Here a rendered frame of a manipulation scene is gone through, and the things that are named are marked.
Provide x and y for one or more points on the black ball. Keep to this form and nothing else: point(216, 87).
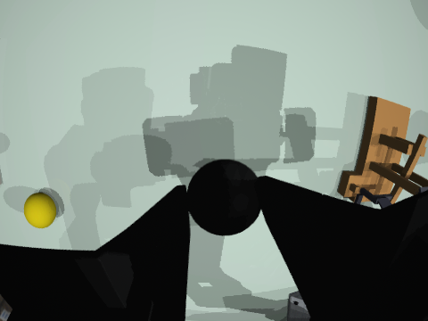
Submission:
point(225, 197)

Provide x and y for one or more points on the yellow ball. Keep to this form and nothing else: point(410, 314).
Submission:
point(40, 210)

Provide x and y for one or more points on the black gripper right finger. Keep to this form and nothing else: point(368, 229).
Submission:
point(340, 254)

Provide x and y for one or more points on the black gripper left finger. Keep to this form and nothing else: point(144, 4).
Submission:
point(139, 275)

